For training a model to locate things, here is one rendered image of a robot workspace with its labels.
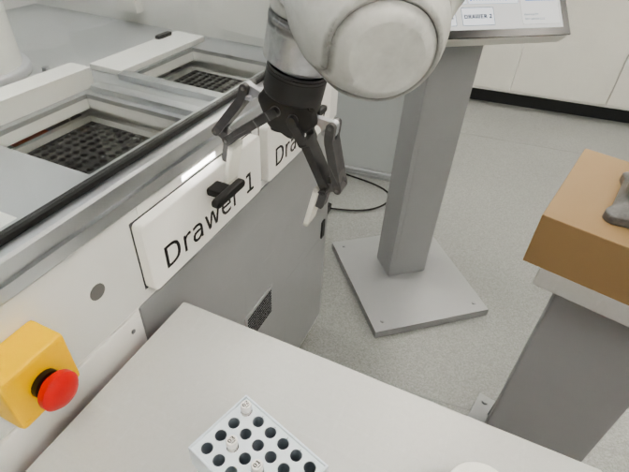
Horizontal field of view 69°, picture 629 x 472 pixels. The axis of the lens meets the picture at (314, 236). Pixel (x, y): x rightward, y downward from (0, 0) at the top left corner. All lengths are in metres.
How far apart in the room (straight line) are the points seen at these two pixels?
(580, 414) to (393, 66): 0.93
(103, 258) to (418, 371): 1.22
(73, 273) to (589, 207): 0.77
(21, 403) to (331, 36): 0.43
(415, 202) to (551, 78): 2.14
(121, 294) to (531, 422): 0.93
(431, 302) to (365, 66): 1.51
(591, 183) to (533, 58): 2.63
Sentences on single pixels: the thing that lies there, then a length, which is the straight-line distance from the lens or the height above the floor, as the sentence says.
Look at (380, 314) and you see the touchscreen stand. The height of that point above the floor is 0.03.
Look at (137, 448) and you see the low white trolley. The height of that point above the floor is 0.76.
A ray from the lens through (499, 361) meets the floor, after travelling 1.74.
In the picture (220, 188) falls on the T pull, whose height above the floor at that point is 0.91.
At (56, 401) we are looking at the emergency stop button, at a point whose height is 0.88.
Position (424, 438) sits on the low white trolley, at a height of 0.76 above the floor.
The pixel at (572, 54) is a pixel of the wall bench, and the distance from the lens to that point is 3.59.
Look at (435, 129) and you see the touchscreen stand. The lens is 1.52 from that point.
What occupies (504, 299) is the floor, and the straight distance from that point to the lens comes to 1.96.
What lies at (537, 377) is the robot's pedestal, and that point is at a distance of 1.11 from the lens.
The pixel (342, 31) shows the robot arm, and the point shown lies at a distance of 0.32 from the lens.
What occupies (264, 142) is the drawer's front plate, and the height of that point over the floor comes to 0.90.
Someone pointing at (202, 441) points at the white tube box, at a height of 0.80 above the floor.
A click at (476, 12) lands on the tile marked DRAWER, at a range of 1.35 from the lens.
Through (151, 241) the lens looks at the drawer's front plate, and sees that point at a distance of 0.62.
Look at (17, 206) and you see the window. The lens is 0.52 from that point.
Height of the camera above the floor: 1.28
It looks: 39 degrees down
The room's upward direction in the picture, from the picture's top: 3 degrees clockwise
